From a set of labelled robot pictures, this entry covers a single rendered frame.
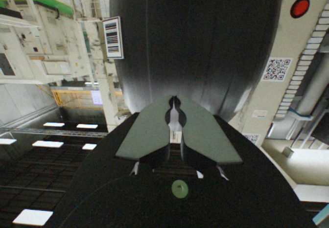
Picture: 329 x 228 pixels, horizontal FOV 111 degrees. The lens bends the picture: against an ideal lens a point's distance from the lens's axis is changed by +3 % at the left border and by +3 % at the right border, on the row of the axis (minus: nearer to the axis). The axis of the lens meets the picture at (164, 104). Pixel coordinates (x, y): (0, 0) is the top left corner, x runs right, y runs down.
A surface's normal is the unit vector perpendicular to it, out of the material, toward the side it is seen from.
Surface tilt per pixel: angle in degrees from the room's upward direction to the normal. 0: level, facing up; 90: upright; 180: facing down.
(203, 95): 77
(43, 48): 90
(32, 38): 90
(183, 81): 82
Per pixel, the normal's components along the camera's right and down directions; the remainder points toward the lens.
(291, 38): -0.06, 0.40
